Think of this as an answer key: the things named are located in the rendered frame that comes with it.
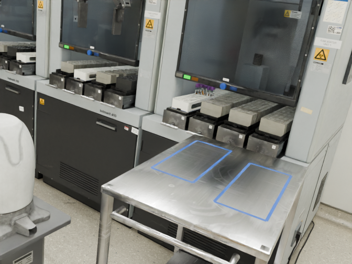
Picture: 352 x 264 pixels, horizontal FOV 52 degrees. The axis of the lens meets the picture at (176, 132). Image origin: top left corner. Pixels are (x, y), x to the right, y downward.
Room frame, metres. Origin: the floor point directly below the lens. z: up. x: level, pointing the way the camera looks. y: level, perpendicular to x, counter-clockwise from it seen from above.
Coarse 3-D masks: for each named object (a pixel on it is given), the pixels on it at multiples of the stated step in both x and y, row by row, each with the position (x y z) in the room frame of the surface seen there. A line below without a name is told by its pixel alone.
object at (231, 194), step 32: (160, 160) 1.06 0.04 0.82; (192, 160) 1.10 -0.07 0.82; (224, 160) 1.14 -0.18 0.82; (256, 160) 1.18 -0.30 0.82; (128, 192) 0.82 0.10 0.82; (160, 192) 0.85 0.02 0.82; (192, 192) 0.87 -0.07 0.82; (224, 192) 0.90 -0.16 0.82; (256, 192) 0.93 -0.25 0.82; (288, 192) 0.96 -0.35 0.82; (128, 224) 0.75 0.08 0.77; (192, 224) 0.72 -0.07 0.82; (224, 224) 0.74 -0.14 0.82; (256, 224) 0.76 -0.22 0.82; (288, 224) 1.17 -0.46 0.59; (96, 256) 0.84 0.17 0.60; (192, 256) 1.32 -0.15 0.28; (256, 256) 0.66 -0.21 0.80
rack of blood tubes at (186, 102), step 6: (180, 96) 1.81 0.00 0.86; (186, 96) 1.83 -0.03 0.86; (192, 96) 1.85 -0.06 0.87; (198, 96) 1.88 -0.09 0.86; (204, 96) 1.90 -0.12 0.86; (174, 102) 1.74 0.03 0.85; (180, 102) 1.73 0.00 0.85; (186, 102) 1.71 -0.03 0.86; (192, 102) 1.73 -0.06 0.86; (198, 102) 1.78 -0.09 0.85; (186, 108) 1.71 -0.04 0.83; (192, 108) 1.74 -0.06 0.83; (198, 108) 1.79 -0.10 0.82
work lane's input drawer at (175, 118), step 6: (168, 108) 1.72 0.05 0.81; (174, 108) 1.73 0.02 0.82; (180, 108) 1.72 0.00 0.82; (168, 114) 1.71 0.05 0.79; (174, 114) 1.69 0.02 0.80; (180, 114) 1.68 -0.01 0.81; (186, 114) 1.68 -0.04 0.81; (192, 114) 1.72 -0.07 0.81; (162, 120) 1.73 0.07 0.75; (168, 120) 1.71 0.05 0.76; (174, 120) 1.69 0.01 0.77; (180, 120) 1.68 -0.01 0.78; (186, 120) 1.67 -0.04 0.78; (168, 126) 1.66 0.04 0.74; (174, 126) 1.64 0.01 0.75; (180, 126) 1.67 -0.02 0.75
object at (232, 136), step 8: (224, 128) 1.56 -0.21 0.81; (232, 128) 1.55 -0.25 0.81; (240, 128) 1.60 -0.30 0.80; (256, 128) 1.64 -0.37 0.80; (216, 136) 1.57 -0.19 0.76; (224, 136) 1.55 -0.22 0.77; (232, 136) 1.54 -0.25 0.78; (240, 136) 1.52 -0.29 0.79; (248, 136) 1.55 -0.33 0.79; (232, 144) 1.53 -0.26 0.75; (240, 144) 1.51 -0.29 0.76
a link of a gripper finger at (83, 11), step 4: (80, 4) 1.09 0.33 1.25; (84, 4) 1.11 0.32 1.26; (80, 8) 1.09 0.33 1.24; (84, 8) 1.11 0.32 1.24; (80, 12) 1.10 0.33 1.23; (84, 12) 1.11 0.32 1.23; (80, 16) 1.10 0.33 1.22; (84, 16) 1.11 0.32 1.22; (80, 20) 1.10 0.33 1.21; (84, 20) 1.11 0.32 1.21; (80, 24) 1.10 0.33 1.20; (84, 24) 1.11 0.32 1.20
